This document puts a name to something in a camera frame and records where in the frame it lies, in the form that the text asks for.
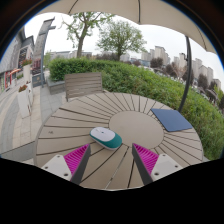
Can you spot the grey shop building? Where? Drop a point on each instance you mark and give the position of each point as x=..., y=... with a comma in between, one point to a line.
x=11, y=53

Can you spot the tall grey sign pillar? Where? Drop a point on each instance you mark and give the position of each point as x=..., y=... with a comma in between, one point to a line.
x=40, y=46

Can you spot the blue mouse pad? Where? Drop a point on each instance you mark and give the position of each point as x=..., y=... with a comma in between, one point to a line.
x=171, y=120

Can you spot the white planter box with flowers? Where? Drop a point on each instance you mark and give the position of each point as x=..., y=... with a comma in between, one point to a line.
x=26, y=71
x=24, y=101

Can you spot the white and teal computer mouse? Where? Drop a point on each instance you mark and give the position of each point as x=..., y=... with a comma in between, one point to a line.
x=105, y=136

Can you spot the slatted wooden chair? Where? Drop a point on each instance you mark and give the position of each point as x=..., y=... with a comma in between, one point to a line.
x=83, y=85

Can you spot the distant high-rise buildings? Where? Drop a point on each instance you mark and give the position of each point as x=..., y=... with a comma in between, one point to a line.
x=200, y=66

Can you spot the beige patio umbrella canopy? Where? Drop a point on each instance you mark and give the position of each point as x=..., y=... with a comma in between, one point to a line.
x=133, y=10

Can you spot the round leafy tree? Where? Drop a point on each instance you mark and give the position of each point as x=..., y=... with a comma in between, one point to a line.
x=120, y=36

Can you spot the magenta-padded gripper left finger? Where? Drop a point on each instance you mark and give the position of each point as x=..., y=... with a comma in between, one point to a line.
x=60, y=166

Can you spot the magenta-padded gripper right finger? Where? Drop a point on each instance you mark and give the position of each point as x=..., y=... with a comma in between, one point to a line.
x=163, y=166

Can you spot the green hedge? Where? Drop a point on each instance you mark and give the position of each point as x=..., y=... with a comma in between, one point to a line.
x=143, y=80

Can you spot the tree with bare trunk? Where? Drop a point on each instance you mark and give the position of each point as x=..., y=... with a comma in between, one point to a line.
x=81, y=40

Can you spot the dark curved umbrella pole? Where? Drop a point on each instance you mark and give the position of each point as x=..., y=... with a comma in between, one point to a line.
x=187, y=73

